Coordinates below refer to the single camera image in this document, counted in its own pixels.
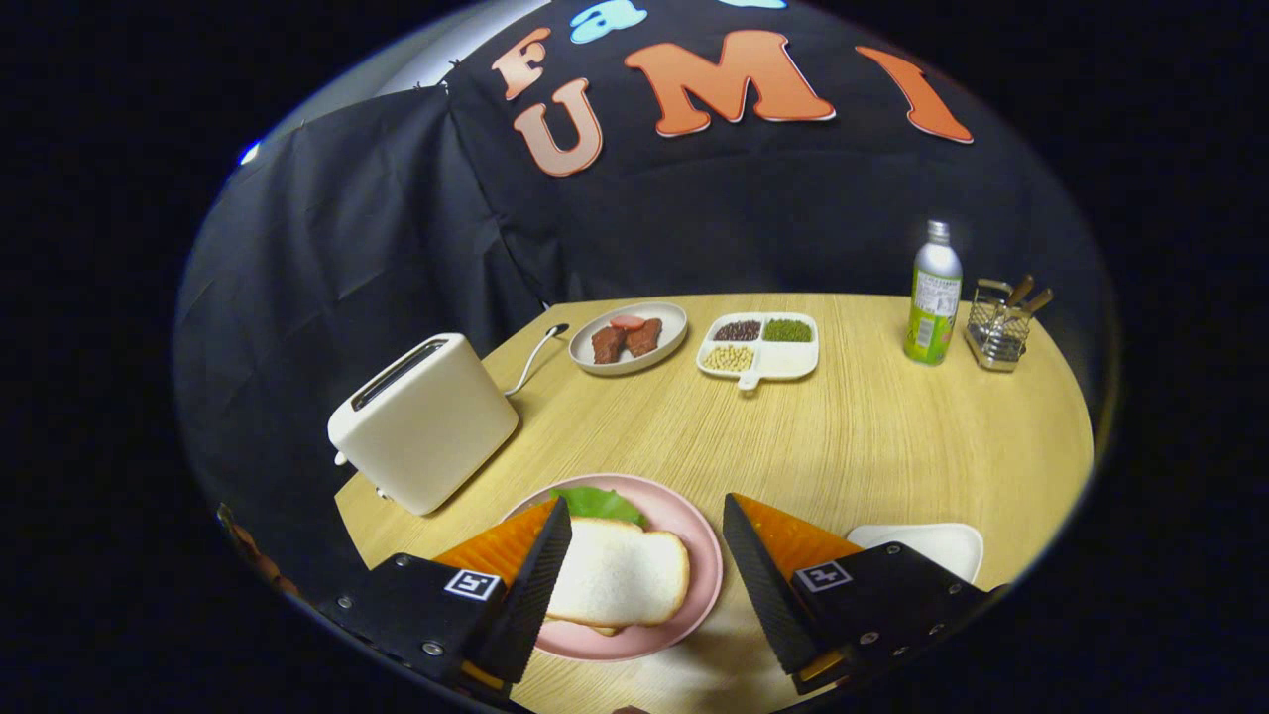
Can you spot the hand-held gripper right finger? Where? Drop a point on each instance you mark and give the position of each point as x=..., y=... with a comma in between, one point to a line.
x=768, y=595

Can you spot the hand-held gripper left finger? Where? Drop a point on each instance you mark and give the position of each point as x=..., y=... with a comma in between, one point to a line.
x=530, y=595

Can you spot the toasted bread slice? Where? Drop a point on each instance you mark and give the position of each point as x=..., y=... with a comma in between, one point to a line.
x=620, y=575

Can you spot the green lettuce leaf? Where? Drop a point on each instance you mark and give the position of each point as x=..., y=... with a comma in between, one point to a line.
x=600, y=504

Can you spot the pink plate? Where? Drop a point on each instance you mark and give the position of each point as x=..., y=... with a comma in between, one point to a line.
x=699, y=555

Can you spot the white square plate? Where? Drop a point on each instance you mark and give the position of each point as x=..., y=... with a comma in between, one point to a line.
x=932, y=545

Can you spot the white toaster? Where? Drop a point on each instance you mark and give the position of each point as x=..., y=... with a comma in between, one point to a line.
x=426, y=436

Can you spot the white divided dish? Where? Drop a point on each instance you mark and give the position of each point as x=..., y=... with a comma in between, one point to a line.
x=788, y=359

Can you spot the pile of yellow soybeans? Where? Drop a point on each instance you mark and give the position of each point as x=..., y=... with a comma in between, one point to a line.
x=728, y=358

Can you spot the brown meat piece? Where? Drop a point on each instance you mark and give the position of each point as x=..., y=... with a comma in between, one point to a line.
x=643, y=338
x=608, y=345

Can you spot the pile of green beans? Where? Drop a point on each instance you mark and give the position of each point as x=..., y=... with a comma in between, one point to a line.
x=787, y=330

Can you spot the pile of dark red beans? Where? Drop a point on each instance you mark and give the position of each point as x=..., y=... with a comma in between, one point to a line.
x=737, y=330

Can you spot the round beige plate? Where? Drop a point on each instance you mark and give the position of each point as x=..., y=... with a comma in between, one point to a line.
x=674, y=322

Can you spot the pink sausage slice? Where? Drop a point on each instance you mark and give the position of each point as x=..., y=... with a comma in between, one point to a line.
x=628, y=321

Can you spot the silver green drink bottle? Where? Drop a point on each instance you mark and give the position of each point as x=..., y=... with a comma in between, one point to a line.
x=932, y=307

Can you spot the black backdrop cloth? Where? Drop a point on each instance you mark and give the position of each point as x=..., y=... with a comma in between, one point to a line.
x=397, y=248

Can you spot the ceiling light panel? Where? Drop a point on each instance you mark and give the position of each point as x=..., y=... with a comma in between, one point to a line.
x=249, y=152

